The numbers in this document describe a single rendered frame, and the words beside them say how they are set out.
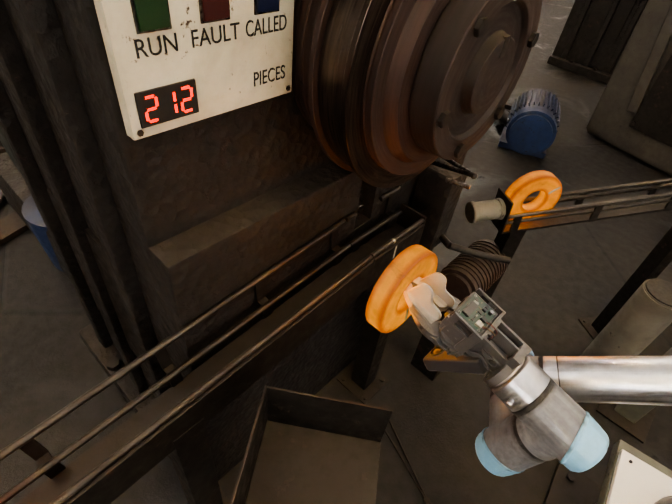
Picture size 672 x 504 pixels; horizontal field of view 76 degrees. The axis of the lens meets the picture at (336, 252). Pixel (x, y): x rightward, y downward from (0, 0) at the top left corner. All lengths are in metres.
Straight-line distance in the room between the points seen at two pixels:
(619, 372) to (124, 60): 0.81
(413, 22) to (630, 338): 1.23
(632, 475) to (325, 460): 0.83
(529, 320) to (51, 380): 1.77
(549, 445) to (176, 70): 0.69
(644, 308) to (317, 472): 1.08
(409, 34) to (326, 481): 0.67
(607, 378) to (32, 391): 1.57
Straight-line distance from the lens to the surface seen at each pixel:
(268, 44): 0.67
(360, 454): 0.81
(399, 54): 0.63
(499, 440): 0.77
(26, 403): 1.71
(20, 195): 2.08
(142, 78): 0.58
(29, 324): 1.91
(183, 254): 0.70
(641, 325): 1.57
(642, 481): 1.39
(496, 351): 0.67
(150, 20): 0.56
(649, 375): 0.83
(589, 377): 0.83
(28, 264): 2.14
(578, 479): 1.67
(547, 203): 1.33
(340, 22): 0.63
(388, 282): 0.66
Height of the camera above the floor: 1.35
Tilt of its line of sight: 43 degrees down
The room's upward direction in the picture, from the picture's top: 8 degrees clockwise
